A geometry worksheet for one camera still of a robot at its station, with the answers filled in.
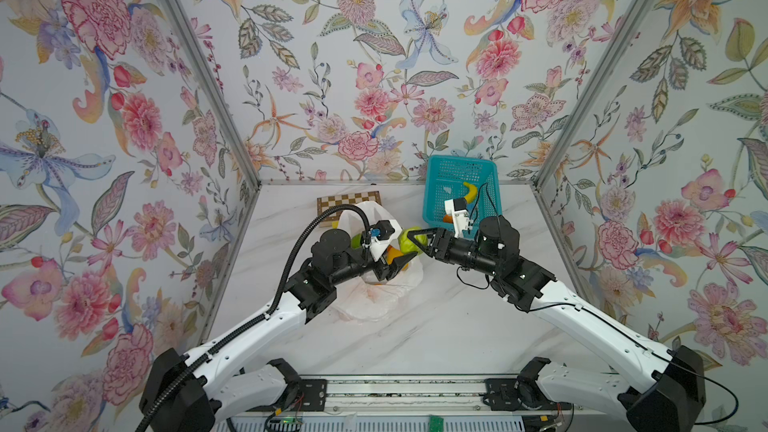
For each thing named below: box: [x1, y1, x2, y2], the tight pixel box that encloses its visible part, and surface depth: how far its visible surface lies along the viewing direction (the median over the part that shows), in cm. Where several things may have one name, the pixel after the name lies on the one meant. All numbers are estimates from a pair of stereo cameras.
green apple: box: [399, 226, 429, 254], surface depth 68 cm
